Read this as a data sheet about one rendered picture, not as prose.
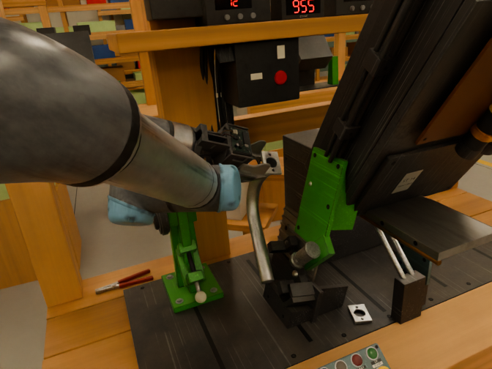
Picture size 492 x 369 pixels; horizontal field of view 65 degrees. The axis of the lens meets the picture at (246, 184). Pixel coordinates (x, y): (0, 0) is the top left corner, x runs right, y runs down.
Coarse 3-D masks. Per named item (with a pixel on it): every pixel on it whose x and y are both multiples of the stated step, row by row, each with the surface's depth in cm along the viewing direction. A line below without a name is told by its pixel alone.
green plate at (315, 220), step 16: (320, 160) 84; (336, 160) 79; (320, 176) 84; (336, 176) 78; (304, 192) 89; (320, 192) 83; (336, 192) 78; (304, 208) 89; (320, 208) 83; (336, 208) 80; (352, 208) 83; (304, 224) 89; (320, 224) 83; (336, 224) 83; (352, 224) 85
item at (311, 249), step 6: (306, 246) 81; (312, 246) 82; (318, 246) 83; (300, 252) 83; (306, 252) 81; (312, 252) 81; (318, 252) 82; (294, 258) 85; (300, 258) 83; (306, 258) 82; (312, 258) 81; (294, 264) 85; (300, 264) 85
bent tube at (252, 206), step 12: (264, 156) 83; (276, 156) 84; (276, 168) 83; (264, 180) 89; (252, 192) 91; (252, 204) 92; (252, 216) 91; (252, 228) 90; (252, 240) 90; (264, 240) 89; (264, 252) 87; (264, 264) 86; (264, 276) 84
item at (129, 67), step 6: (102, 12) 854; (108, 12) 858; (114, 12) 862; (120, 12) 866; (126, 12) 870; (108, 66) 900; (126, 66) 919; (132, 66) 924; (138, 66) 927; (126, 72) 913; (132, 72) 918
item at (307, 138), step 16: (288, 144) 107; (304, 144) 99; (288, 160) 108; (304, 160) 101; (288, 176) 110; (304, 176) 102; (288, 192) 113; (368, 224) 109; (336, 240) 106; (352, 240) 109; (368, 240) 112; (336, 256) 109
